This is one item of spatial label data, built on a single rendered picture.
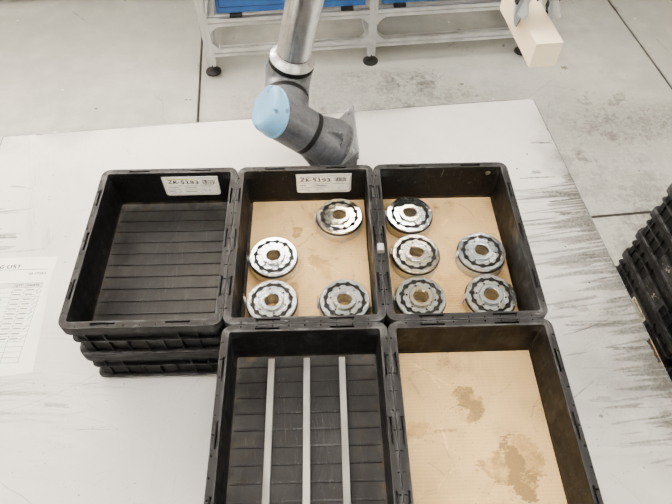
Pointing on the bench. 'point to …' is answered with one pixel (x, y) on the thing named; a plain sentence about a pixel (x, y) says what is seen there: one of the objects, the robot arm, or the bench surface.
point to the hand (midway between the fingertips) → (531, 18)
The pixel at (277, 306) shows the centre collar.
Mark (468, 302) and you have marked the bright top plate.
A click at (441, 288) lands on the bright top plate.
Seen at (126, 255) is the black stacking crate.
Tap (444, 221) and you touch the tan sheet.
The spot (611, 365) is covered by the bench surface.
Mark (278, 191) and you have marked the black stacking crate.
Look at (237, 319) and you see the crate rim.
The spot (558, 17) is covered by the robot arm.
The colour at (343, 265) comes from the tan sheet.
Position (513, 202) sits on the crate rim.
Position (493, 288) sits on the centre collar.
